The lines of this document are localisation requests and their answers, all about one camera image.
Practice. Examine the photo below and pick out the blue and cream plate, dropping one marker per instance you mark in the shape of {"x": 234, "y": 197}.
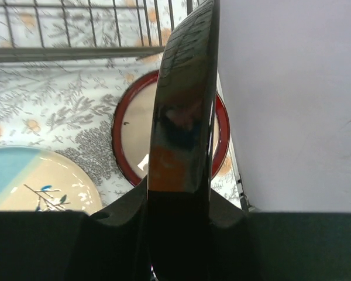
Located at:
{"x": 33, "y": 179}

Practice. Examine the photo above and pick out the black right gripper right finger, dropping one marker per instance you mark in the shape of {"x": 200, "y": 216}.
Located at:
{"x": 278, "y": 246}

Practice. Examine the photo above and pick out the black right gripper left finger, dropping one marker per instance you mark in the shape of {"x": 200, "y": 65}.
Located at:
{"x": 108, "y": 245}

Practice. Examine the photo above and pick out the floral table mat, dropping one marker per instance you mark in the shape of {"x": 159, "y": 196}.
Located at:
{"x": 68, "y": 106}

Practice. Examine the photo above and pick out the brown rimmed cream plate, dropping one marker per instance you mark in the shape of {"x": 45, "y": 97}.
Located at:
{"x": 181, "y": 148}

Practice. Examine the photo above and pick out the black wire dish rack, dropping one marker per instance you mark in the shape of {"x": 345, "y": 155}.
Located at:
{"x": 85, "y": 30}

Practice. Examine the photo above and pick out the red rimmed black plate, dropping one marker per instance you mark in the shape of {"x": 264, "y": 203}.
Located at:
{"x": 132, "y": 124}

